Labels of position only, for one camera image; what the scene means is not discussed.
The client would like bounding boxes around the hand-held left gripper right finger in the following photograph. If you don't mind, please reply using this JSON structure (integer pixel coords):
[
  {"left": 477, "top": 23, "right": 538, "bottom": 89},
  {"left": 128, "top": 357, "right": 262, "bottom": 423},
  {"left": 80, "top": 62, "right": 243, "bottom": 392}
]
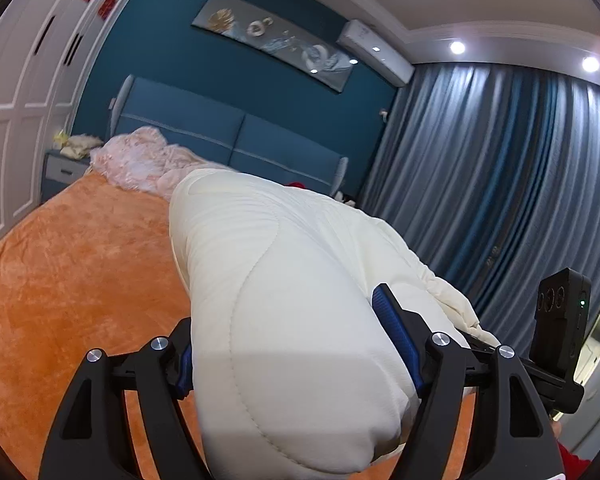
[{"left": 371, "top": 283, "right": 567, "bottom": 480}]

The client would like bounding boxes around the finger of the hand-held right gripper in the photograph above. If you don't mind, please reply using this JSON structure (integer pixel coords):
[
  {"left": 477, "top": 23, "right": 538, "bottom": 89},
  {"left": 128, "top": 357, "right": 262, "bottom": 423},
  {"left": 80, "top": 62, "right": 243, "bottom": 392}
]
[{"left": 457, "top": 329, "right": 503, "bottom": 352}]

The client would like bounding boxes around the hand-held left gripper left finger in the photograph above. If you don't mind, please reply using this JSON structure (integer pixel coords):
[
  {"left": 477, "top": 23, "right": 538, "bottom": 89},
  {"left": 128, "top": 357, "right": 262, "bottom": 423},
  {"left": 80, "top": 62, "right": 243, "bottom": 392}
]
[{"left": 39, "top": 317, "right": 212, "bottom": 480}]

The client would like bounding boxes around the person's right forearm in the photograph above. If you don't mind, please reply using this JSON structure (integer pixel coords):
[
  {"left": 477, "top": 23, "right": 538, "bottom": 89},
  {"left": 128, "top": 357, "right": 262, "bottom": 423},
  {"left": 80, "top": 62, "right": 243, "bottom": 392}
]
[{"left": 550, "top": 412, "right": 594, "bottom": 480}]

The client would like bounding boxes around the orange bed blanket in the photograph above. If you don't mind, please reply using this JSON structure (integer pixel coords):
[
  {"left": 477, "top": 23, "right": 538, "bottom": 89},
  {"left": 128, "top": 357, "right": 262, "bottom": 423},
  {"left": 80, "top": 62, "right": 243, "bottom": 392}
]
[{"left": 0, "top": 172, "right": 481, "bottom": 480}]

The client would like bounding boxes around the blue grey curtain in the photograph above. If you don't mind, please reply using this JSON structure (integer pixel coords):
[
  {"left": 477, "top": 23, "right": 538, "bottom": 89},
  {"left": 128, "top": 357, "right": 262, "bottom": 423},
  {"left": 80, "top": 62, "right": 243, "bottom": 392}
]
[{"left": 360, "top": 62, "right": 600, "bottom": 357}]

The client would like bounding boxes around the pink quilt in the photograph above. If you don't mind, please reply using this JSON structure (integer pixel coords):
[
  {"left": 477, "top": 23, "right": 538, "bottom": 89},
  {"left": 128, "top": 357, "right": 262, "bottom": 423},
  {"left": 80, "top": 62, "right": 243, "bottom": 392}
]
[{"left": 89, "top": 126, "right": 241, "bottom": 202}]

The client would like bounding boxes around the grey nightstand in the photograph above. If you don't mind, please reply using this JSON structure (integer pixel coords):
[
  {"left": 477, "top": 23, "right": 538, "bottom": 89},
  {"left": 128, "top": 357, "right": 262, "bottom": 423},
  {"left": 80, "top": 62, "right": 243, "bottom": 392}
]
[{"left": 41, "top": 150, "right": 94, "bottom": 204}]

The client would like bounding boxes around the yellow white nightstand clutter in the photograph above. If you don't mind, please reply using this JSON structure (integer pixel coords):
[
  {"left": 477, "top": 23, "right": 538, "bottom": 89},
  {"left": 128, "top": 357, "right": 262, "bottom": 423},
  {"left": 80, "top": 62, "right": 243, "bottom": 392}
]
[{"left": 52, "top": 130, "right": 104, "bottom": 161}]

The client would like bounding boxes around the blue upholstered headboard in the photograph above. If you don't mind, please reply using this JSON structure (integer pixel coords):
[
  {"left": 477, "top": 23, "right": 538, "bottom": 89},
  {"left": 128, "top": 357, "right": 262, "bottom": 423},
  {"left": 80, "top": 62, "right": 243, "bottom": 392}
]
[{"left": 107, "top": 75, "right": 350, "bottom": 197}]

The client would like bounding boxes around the white air conditioner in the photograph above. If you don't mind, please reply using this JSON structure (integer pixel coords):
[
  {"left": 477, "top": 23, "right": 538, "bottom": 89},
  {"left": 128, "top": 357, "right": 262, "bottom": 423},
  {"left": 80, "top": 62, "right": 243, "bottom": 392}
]
[{"left": 336, "top": 19, "right": 416, "bottom": 87}]

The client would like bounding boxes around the white wardrobe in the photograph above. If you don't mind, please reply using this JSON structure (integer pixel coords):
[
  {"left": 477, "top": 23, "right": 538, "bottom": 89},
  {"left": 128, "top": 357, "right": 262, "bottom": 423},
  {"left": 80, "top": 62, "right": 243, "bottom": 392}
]
[{"left": 0, "top": 0, "right": 157, "bottom": 259}]

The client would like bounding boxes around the long wall painting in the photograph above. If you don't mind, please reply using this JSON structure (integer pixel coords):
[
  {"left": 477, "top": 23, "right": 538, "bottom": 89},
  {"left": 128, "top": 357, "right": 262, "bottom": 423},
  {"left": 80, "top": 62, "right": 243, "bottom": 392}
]
[{"left": 192, "top": 0, "right": 356, "bottom": 94}]

